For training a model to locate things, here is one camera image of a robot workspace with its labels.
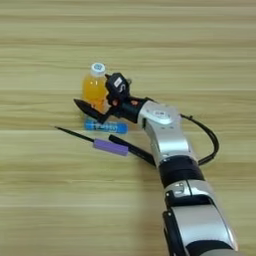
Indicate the purple rectangular block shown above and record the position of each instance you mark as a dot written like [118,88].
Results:
[110,147]

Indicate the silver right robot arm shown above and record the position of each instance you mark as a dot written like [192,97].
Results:
[180,173]

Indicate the black marker pen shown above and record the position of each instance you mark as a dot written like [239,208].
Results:
[136,150]

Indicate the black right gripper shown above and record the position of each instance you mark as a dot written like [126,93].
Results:
[128,108]

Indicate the blue wrapped candy bar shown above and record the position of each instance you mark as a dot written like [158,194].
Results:
[105,126]

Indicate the orange juice bottle white cap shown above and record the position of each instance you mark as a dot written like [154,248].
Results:
[93,88]

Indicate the thin black stick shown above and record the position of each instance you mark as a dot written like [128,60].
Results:
[75,134]

